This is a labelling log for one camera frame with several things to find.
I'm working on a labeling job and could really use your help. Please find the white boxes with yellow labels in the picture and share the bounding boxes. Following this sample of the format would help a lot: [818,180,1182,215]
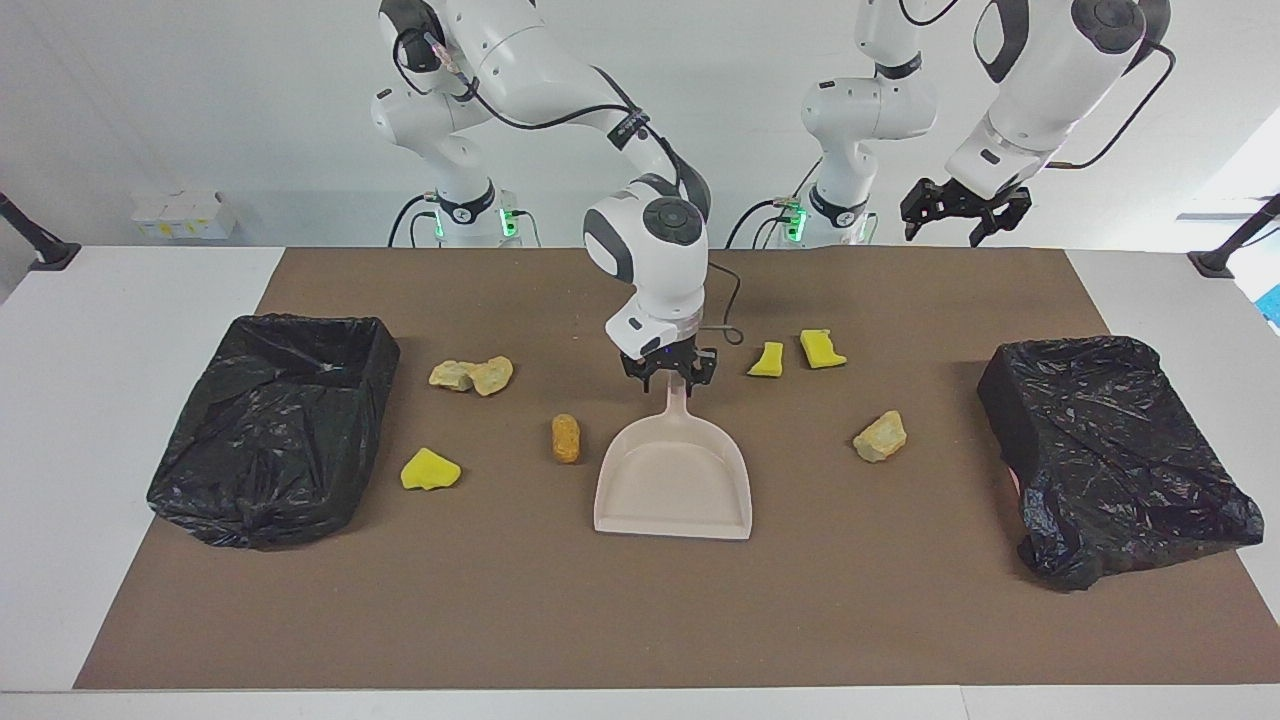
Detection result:
[131,191,238,240]

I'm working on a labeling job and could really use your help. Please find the beige plastic dustpan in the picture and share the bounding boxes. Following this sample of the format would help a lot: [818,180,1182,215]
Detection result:
[594,372,753,542]

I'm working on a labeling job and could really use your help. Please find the large beige sponge chunk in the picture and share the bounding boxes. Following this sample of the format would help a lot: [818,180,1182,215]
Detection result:
[853,410,908,463]

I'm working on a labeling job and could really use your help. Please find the black left base cable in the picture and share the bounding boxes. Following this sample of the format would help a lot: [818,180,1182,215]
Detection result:
[727,198,801,249]

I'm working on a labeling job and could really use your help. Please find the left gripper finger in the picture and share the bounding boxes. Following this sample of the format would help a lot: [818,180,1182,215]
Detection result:
[968,192,1033,246]
[900,182,941,241]

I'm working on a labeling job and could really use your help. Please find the black right base cable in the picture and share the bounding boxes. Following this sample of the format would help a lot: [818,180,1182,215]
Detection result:
[388,193,441,248]

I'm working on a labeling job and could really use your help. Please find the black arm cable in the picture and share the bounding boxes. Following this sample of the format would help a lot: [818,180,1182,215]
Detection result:
[1045,40,1177,169]
[395,25,746,346]

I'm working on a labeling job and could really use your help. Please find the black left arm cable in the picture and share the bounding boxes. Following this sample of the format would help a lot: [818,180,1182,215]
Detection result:
[1045,40,1177,169]

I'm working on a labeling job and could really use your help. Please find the black camera stand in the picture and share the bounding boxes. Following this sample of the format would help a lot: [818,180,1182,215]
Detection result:
[1188,194,1280,279]
[0,192,82,272]

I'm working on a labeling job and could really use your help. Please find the bag-covered bin with pink rim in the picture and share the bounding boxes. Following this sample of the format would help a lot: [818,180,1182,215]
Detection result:
[977,335,1265,592]

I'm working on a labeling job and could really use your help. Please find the yellow rounded sponge piece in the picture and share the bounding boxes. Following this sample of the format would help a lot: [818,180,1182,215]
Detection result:
[401,447,463,492]

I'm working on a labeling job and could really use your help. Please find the open bin with black bag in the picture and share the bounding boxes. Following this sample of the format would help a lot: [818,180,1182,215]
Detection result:
[147,314,402,551]

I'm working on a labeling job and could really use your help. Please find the yellow notched sponge piece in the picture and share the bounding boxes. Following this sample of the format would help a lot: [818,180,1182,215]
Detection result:
[800,329,848,370]

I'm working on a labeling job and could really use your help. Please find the black base cable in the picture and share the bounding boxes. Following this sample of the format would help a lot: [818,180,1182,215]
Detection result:
[388,193,441,248]
[727,198,801,249]

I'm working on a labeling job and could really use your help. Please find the brown table mat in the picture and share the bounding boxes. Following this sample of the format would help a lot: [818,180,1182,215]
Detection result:
[73,247,1280,691]

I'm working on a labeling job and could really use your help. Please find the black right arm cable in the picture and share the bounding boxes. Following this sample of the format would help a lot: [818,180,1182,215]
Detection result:
[395,25,746,346]

